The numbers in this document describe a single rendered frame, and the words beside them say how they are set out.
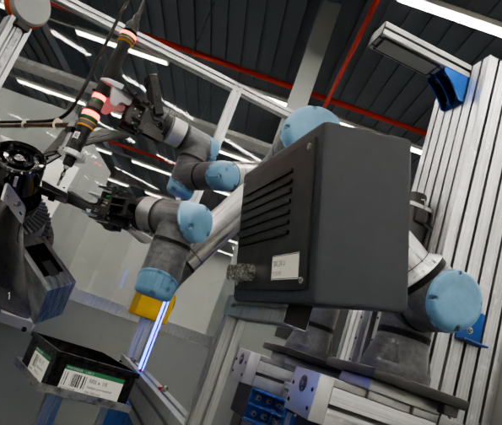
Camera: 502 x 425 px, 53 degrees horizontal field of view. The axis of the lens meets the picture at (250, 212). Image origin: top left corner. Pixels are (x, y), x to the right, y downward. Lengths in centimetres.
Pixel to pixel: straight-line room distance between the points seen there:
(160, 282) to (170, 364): 112
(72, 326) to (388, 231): 157
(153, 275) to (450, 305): 55
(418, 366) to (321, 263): 67
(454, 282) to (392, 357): 22
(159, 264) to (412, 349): 56
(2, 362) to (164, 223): 117
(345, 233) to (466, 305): 56
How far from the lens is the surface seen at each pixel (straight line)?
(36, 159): 128
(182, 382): 205
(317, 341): 157
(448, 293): 102
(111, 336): 199
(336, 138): 53
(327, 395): 105
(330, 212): 51
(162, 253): 94
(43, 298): 123
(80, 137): 131
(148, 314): 150
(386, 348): 114
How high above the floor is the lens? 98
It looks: 15 degrees up
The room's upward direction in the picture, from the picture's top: 20 degrees clockwise
